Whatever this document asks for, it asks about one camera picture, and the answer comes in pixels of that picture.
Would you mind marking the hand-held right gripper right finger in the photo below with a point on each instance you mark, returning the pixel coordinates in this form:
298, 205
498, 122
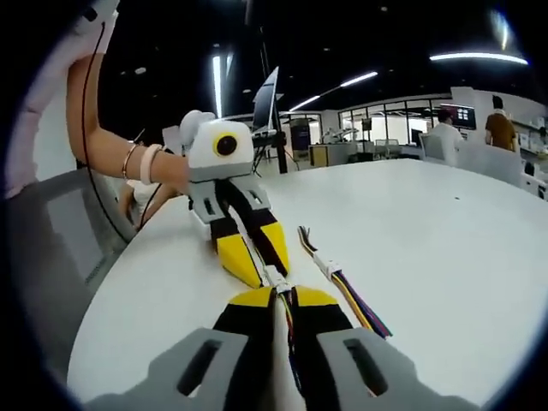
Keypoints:
325, 342

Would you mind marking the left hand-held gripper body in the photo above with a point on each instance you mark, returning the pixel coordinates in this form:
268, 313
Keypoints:
205, 156

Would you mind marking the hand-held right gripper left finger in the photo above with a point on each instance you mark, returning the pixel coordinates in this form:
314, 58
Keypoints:
240, 342

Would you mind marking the person's left hand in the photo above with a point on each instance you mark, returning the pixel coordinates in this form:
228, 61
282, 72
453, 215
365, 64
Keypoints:
175, 175

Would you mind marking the gold bangle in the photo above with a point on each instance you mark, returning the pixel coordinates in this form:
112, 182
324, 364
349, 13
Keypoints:
128, 160

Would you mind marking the open laptop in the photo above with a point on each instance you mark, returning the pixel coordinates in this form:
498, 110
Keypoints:
265, 103

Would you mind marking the wooden cabinet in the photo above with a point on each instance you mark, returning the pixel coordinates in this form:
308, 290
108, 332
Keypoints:
319, 156

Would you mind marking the person's white shirt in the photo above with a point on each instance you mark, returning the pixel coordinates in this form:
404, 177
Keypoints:
38, 107

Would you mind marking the white worn device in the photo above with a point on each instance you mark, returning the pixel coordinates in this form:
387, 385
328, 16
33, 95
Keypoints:
107, 8

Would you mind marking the white mesh office chair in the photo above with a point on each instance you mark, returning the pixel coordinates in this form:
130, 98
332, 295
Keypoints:
425, 147

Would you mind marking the grey backed office chair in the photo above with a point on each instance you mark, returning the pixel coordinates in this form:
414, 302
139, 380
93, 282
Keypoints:
488, 162

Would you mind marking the long ceiling light strip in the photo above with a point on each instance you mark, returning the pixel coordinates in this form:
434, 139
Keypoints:
477, 57

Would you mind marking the wall screen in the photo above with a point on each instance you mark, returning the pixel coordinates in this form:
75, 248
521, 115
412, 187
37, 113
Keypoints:
465, 117

